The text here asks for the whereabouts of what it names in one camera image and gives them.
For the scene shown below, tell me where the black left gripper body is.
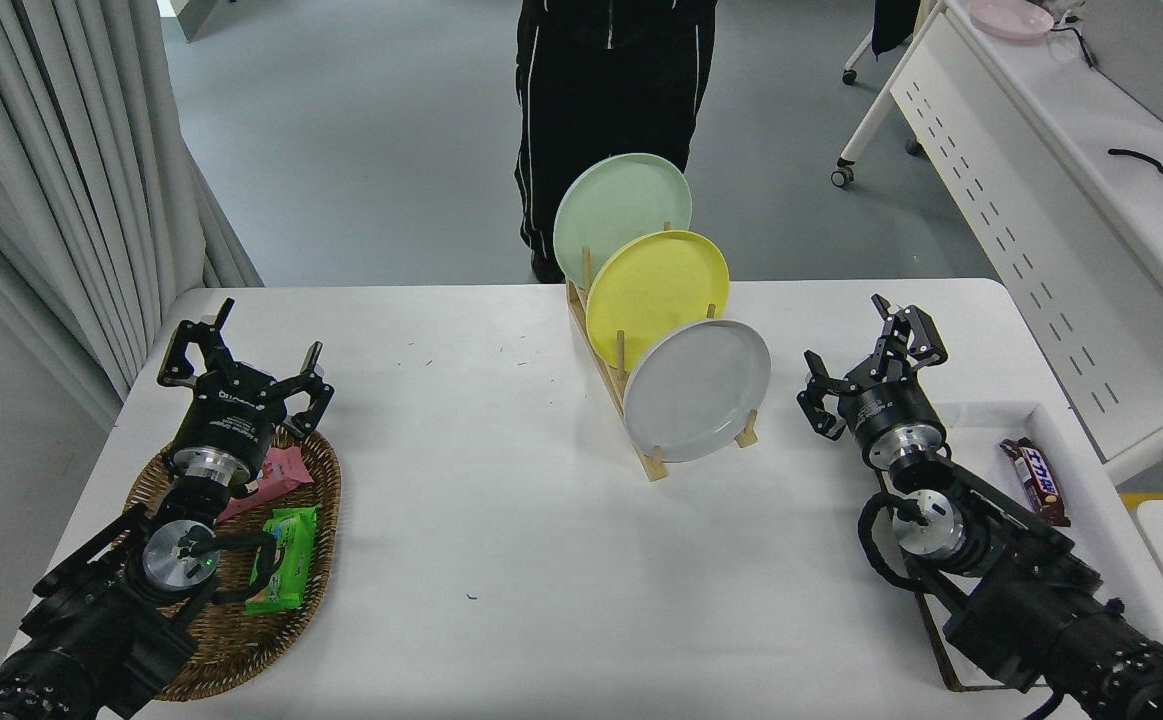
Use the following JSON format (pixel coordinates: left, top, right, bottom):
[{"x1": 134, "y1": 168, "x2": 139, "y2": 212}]
[{"x1": 173, "y1": 365, "x2": 292, "y2": 469}]

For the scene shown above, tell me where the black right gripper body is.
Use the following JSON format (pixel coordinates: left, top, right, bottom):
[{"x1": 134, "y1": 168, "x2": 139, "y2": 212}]
[{"x1": 834, "y1": 372, "x2": 944, "y2": 451}]

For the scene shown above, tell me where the gray plate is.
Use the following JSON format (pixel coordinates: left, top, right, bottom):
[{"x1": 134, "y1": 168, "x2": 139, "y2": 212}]
[{"x1": 623, "y1": 319, "x2": 772, "y2": 464}]

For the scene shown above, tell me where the wooden plate rack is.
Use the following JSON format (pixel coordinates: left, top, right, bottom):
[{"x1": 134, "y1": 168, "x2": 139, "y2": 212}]
[{"x1": 566, "y1": 245, "x2": 759, "y2": 483}]

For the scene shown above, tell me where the yellow plate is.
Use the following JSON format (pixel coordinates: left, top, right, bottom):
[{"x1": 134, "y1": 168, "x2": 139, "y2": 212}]
[{"x1": 586, "y1": 230, "x2": 731, "y2": 374}]

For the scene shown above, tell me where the pale green plate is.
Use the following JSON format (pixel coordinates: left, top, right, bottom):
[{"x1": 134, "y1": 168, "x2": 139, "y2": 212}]
[{"x1": 552, "y1": 152, "x2": 694, "y2": 291}]

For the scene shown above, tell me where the pink plate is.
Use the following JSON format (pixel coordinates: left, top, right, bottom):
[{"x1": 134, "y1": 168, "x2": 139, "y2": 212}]
[{"x1": 969, "y1": 0, "x2": 1055, "y2": 41}]

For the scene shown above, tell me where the pink snack pack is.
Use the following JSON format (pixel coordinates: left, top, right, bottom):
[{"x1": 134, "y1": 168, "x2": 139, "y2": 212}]
[{"x1": 213, "y1": 445, "x2": 315, "y2": 524}]

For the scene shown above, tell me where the green snack pack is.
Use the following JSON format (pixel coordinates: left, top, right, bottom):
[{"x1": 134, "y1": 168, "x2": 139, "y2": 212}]
[{"x1": 244, "y1": 506, "x2": 319, "y2": 615}]

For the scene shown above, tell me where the brown chocolate bar white print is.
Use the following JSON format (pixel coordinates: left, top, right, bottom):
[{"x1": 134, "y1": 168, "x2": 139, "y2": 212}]
[{"x1": 999, "y1": 437, "x2": 1072, "y2": 528}]

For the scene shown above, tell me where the white perforated desk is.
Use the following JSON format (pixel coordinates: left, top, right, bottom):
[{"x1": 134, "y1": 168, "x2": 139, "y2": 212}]
[{"x1": 831, "y1": 0, "x2": 1163, "y2": 491}]

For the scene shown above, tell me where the gray curtain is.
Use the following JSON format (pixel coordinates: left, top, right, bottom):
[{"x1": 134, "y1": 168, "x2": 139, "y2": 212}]
[{"x1": 0, "y1": 0, "x2": 264, "y2": 431}]

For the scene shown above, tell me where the brown wicker basket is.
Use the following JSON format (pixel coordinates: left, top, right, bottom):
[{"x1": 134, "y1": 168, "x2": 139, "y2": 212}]
[{"x1": 124, "y1": 425, "x2": 342, "y2": 702}]

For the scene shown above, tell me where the white tray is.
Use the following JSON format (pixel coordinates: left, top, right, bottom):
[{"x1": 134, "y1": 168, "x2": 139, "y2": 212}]
[{"x1": 874, "y1": 400, "x2": 1163, "y2": 693}]

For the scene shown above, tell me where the black hanging garment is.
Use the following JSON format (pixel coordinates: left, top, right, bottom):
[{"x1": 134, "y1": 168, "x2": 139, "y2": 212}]
[{"x1": 871, "y1": 0, "x2": 924, "y2": 58}]

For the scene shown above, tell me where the gray laptop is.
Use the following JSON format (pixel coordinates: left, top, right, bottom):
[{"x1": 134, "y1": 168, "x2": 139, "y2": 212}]
[{"x1": 1081, "y1": 0, "x2": 1163, "y2": 136}]

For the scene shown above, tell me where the person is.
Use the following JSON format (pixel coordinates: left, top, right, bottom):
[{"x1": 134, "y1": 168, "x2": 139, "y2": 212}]
[{"x1": 514, "y1": 0, "x2": 720, "y2": 284}]

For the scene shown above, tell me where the thick black cable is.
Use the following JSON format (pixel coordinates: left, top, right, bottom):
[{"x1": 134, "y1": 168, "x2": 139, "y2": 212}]
[{"x1": 1107, "y1": 148, "x2": 1163, "y2": 186}]

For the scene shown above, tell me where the thin black cable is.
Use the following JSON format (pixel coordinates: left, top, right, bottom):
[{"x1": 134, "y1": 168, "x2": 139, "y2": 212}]
[{"x1": 1046, "y1": 20, "x2": 1099, "y2": 69}]

